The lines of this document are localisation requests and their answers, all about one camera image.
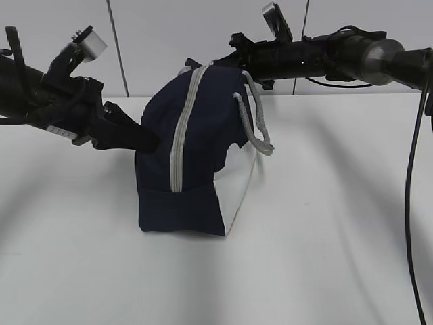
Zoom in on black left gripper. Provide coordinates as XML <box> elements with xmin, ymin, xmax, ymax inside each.
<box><xmin>40</xmin><ymin>47</ymin><xmax>160</xmax><ymax>152</ymax></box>

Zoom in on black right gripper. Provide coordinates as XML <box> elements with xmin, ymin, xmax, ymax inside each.
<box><xmin>213</xmin><ymin>33</ymin><xmax>304</xmax><ymax>91</ymax></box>

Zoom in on navy blue lunch bag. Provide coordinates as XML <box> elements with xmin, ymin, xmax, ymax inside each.
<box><xmin>135</xmin><ymin>60</ymin><xmax>274</xmax><ymax>236</ymax></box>

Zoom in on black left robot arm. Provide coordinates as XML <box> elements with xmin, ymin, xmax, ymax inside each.
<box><xmin>1</xmin><ymin>26</ymin><xmax>160</xmax><ymax>153</ymax></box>

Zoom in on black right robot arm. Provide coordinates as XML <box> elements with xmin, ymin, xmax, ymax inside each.
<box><xmin>214</xmin><ymin>25</ymin><xmax>432</xmax><ymax>92</ymax></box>

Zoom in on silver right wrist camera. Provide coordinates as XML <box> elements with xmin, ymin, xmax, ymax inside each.
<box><xmin>261</xmin><ymin>1</ymin><xmax>293</xmax><ymax>43</ymax></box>

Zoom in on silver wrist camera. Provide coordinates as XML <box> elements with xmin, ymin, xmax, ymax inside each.
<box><xmin>261</xmin><ymin>1</ymin><xmax>293</xmax><ymax>43</ymax></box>
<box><xmin>72</xmin><ymin>25</ymin><xmax>108</xmax><ymax>63</ymax></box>

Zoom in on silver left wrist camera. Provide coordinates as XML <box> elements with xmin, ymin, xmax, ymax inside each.
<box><xmin>72</xmin><ymin>25</ymin><xmax>108</xmax><ymax>63</ymax></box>

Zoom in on black cable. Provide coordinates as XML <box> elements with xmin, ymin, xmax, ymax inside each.
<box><xmin>404</xmin><ymin>91</ymin><xmax>428</xmax><ymax>325</ymax></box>

